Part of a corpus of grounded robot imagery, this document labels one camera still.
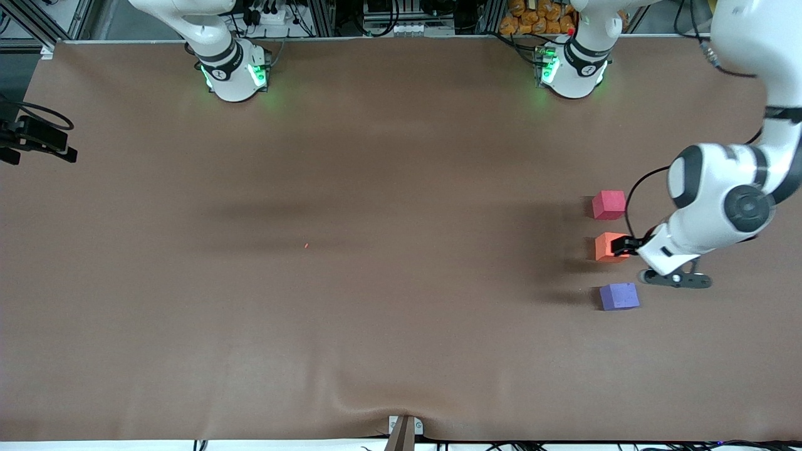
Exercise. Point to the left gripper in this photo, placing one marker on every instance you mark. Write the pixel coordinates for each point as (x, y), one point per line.
(628, 245)

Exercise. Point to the orange foam block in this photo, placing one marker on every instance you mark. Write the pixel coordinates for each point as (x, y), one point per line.
(605, 247)

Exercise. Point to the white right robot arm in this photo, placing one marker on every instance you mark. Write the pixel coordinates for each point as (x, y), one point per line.
(233, 81)

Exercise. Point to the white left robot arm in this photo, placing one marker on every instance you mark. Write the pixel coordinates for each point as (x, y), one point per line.
(720, 200)

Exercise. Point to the red foam block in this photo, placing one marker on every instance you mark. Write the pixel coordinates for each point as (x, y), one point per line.
(609, 205)

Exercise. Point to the purple foam block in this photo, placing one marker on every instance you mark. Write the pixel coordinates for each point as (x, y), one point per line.
(619, 296)

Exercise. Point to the bag of orange items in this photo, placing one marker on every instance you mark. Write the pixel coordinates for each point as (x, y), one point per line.
(536, 17)

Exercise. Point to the white power strip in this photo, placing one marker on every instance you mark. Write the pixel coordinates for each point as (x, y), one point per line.
(269, 15)

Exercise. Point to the large fabric table cover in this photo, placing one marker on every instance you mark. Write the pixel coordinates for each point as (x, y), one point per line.
(376, 313)

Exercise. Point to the white connector block row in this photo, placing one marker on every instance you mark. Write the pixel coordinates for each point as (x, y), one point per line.
(410, 28)

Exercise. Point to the aluminium frame corner bracket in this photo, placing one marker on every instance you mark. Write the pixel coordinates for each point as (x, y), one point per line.
(47, 51)

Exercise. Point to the metal table clamp bracket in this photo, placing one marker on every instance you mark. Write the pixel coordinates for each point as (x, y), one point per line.
(405, 431)

